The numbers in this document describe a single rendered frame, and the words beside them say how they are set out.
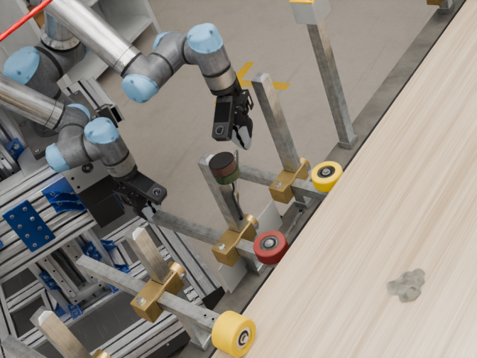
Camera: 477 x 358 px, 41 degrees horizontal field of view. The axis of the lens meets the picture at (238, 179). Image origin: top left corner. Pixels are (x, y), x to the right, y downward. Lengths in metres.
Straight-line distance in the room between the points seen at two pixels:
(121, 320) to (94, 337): 0.12
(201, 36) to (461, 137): 0.67
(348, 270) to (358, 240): 0.08
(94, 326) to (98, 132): 1.12
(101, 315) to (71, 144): 1.06
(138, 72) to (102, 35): 0.12
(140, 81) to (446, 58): 0.87
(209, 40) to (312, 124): 1.82
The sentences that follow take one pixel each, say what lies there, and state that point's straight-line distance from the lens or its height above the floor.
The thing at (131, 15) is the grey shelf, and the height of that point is 0.14.
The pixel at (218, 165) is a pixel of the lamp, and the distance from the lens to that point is 1.43.
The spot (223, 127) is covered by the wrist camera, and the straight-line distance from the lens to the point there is 1.57.
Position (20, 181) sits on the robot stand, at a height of 0.95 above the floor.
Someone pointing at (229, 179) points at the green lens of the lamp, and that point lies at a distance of 1.44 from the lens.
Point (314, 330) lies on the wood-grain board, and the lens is 1.34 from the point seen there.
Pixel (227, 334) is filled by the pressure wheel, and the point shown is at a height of 0.98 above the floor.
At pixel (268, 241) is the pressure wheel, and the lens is 1.51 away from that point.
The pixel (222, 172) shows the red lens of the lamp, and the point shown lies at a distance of 1.43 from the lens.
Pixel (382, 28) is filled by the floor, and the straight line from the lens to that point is 3.86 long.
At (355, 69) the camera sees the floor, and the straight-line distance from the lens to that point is 3.57.
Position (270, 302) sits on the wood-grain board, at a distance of 1.41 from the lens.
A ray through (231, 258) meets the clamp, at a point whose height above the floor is 0.84.
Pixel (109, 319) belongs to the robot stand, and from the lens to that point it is 2.55.
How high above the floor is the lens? 1.99
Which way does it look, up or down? 40 degrees down
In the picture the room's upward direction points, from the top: 24 degrees counter-clockwise
